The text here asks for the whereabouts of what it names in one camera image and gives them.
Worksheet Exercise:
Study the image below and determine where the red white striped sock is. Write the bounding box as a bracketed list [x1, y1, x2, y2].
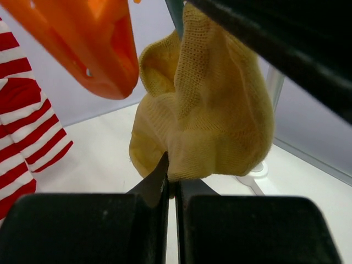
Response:
[1, 21, 73, 219]

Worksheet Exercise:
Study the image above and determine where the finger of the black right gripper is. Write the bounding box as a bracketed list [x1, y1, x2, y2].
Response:
[193, 1, 351, 123]

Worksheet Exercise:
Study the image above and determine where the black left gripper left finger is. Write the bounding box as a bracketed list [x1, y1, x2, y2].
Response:
[1, 154, 169, 263]

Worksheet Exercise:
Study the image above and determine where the teal clothes peg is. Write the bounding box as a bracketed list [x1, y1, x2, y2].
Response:
[165, 0, 186, 39]

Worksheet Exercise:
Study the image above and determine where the orange clothes peg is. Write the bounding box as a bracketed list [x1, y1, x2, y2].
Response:
[1, 0, 139, 100]

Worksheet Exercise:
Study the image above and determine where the white metal clothes rack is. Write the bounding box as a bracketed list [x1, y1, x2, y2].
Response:
[235, 65, 285, 196]

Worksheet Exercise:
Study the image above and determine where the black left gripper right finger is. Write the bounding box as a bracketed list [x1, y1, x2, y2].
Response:
[175, 180, 342, 263]

